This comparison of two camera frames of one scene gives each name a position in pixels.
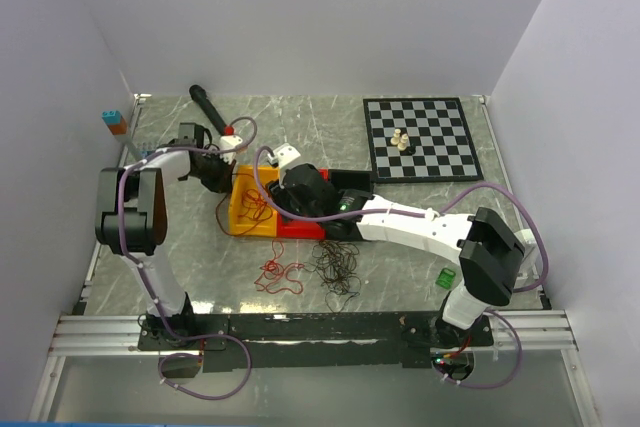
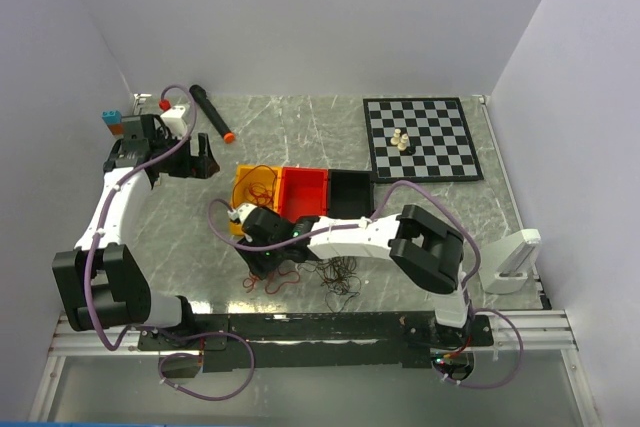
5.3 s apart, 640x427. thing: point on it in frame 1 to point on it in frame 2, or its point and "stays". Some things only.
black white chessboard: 421,141 stays
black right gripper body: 282,197 to 250,240
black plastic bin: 352,188 stays
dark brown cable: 334,268 stays
